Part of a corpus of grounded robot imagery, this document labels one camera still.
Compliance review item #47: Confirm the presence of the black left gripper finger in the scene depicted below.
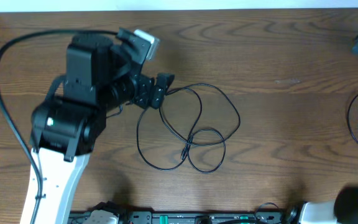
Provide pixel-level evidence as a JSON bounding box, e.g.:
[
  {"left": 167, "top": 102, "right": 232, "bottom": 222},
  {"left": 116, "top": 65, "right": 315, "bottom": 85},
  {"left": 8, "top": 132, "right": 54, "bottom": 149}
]
[
  {"left": 156, "top": 73, "right": 175, "bottom": 93},
  {"left": 150, "top": 85, "right": 167, "bottom": 109}
]

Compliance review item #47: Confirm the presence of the short black cable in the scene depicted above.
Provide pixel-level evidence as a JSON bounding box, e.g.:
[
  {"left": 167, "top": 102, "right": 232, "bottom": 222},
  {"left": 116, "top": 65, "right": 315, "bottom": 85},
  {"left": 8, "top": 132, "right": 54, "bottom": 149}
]
[{"left": 135, "top": 83, "right": 241, "bottom": 174}]

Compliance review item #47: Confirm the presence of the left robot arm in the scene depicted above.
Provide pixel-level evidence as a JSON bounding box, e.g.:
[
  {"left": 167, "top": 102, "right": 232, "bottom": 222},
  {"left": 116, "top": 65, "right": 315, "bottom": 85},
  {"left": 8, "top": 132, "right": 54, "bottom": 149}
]
[{"left": 21, "top": 29, "right": 174, "bottom": 223}]

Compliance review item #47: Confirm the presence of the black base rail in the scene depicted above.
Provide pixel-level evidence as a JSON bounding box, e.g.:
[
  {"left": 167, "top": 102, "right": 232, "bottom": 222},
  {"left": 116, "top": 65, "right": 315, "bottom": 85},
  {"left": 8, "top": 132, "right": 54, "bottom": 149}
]
[{"left": 67, "top": 202, "right": 301, "bottom": 224}]

